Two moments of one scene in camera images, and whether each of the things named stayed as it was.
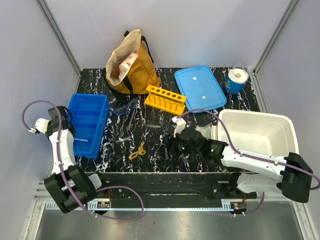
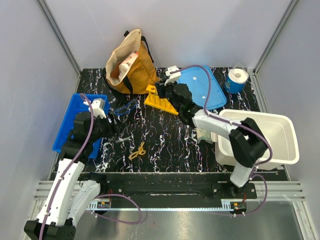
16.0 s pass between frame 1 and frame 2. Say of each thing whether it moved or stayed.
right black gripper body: moved
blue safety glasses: stayed
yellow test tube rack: stayed
